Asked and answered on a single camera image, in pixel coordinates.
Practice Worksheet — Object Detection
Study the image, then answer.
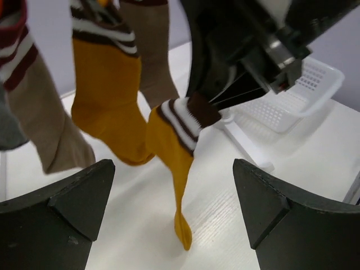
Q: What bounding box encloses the beige striped sock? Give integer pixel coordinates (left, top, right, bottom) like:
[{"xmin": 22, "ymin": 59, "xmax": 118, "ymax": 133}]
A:
[{"xmin": 119, "ymin": 1, "xmax": 179, "ymax": 108}]

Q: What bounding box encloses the white clothes rack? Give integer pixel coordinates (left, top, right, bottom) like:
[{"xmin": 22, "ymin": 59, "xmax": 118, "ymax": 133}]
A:
[{"xmin": 214, "ymin": 109, "xmax": 275, "ymax": 173}]

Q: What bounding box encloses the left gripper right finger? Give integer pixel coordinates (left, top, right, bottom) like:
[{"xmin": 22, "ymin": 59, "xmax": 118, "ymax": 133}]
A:
[{"xmin": 233, "ymin": 159, "xmax": 359, "ymax": 270}]

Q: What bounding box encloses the yellow sock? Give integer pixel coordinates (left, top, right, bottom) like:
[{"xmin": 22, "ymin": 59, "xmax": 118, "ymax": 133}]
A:
[
  {"xmin": 69, "ymin": 1, "xmax": 153, "ymax": 166},
  {"xmin": 146, "ymin": 93, "xmax": 221, "ymax": 251}
]

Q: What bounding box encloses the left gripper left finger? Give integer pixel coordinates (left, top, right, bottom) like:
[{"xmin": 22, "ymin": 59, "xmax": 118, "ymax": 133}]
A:
[{"xmin": 1, "ymin": 159, "xmax": 115, "ymax": 270}]

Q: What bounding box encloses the aluminium rail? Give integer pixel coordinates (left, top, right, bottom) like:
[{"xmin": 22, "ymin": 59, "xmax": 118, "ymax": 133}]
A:
[{"xmin": 343, "ymin": 172, "xmax": 360, "ymax": 205}]

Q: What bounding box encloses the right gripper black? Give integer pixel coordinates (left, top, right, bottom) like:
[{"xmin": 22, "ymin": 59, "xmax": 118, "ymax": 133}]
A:
[{"xmin": 181, "ymin": 1, "xmax": 359, "ymax": 109}]

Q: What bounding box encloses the white plastic basket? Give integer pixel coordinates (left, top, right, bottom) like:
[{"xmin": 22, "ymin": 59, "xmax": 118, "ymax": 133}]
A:
[{"xmin": 234, "ymin": 57, "xmax": 345, "ymax": 133}]

